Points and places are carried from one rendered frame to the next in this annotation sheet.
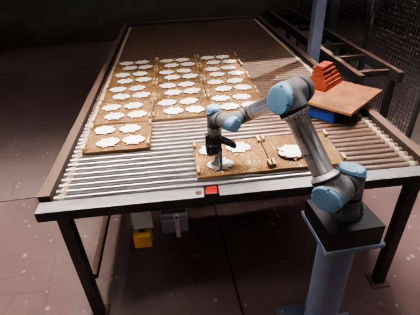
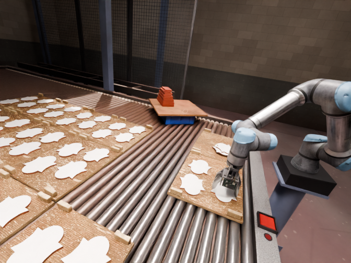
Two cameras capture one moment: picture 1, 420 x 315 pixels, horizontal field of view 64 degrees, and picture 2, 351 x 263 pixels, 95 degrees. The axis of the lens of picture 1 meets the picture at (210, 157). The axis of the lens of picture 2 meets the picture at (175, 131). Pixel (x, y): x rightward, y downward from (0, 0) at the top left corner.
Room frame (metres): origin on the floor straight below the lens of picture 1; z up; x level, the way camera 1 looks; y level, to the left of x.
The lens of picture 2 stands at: (1.57, 0.63, 1.53)
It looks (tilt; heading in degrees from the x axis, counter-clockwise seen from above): 25 degrees down; 292
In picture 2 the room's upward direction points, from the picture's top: 8 degrees clockwise
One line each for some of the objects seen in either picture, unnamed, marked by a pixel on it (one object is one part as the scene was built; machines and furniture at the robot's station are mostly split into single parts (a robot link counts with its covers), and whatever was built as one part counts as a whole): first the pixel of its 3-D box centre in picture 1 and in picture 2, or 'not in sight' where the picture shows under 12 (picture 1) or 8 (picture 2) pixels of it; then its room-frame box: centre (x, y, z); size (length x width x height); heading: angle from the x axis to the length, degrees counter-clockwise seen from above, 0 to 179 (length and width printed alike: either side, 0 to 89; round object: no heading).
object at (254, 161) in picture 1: (230, 157); (210, 179); (1.63, -0.12, 0.93); 0.41 x 0.35 x 0.02; 95
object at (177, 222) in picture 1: (174, 218); not in sight; (1.31, 0.20, 0.77); 0.14 x 0.11 x 0.18; 95
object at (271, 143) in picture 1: (300, 150); (218, 146); (1.67, -0.53, 0.93); 0.41 x 0.35 x 0.02; 94
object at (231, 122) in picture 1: (230, 120); (258, 140); (1.47, -0.11, 1.24); 0.11 x 0.11 x 0.08; 41
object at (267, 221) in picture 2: (211, 190); (266, 222); (1.34, 0.00, 0.92); 0.06 x 0.06 x 0.01; 5
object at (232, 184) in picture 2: (214, 142); (231, 172); (1.54, -0.02, 1.08); 0.09 x 0.08 x 0.12; 96
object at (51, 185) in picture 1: (105, 71); not in sight; (3.33, 1.00, 0.90); 4.04 x 0.06 x 0.10; 5
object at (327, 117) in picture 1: (324, 103); (175, 114); (2.20, -0.83, 0.97); 0.31 x 0.31 x 0.10; 45
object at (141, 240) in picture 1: (140, 226); not in sight; (1.29, 0.38, 0.74); 0.09 x 0.08 x 0.24; 95
